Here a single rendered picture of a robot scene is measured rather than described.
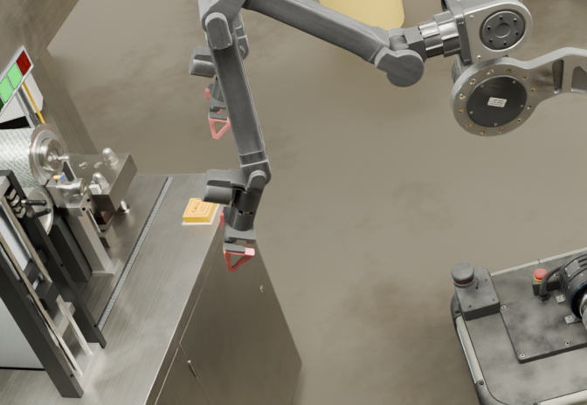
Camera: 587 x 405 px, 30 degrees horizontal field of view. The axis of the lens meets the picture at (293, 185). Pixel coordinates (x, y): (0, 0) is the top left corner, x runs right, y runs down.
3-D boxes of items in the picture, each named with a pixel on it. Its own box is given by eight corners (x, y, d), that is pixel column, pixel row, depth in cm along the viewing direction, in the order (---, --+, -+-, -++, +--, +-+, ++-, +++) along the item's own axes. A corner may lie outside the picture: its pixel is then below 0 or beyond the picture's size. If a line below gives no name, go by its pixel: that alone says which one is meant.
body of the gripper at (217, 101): (210, 111, 274) (216, 86, 270) (207, 88, 282) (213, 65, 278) (235, 114, 276) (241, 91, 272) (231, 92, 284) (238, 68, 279)
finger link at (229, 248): (217, 276, 239) (226, 243, 233) (214, 254, 244) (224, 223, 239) (246, 279, 240) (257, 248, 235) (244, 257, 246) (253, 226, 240)
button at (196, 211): (210, 223, 277) (207, 216, 276) (184, 223, 280) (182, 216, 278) (217, 204, 282) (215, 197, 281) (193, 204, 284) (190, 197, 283)
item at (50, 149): (51, 132, 253) (65, 148, 260) (43, 132, 254) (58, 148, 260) (42, 160, 250) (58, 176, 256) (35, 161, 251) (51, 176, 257)
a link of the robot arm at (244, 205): (265, 192, 231) (263, 175, 235) (234, 188, 229) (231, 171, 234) (258, 216, 235) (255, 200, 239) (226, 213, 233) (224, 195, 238)
